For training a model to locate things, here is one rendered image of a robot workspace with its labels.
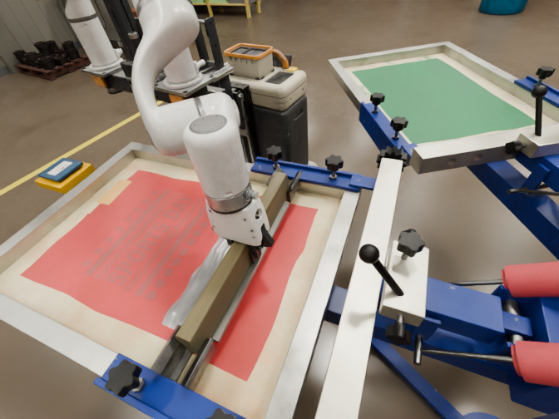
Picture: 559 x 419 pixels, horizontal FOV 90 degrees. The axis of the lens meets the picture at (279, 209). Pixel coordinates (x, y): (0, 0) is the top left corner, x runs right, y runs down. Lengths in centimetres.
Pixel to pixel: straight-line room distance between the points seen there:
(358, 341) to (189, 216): 51
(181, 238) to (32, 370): 148
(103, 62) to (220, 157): 103
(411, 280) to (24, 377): 193
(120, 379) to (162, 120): 37
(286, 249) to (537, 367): 43
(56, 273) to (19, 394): 128
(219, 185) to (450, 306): 40
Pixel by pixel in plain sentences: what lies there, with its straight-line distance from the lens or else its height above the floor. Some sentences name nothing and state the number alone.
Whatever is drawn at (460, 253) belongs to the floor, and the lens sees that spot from 199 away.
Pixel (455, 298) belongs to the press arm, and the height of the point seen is 104.
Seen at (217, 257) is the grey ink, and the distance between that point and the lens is 66.
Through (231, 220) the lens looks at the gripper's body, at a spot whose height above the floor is 114.
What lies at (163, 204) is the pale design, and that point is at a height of 96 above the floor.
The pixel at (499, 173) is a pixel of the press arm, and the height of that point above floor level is 93.
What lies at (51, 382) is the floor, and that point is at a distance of 198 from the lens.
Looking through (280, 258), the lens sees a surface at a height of 96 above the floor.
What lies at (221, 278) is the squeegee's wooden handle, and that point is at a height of 106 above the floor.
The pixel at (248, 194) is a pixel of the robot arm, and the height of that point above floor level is 119.
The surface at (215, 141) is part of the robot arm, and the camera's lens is 37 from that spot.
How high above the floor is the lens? 148
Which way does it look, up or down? 46 degrees down
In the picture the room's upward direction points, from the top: 8 degrees counter-clockwise
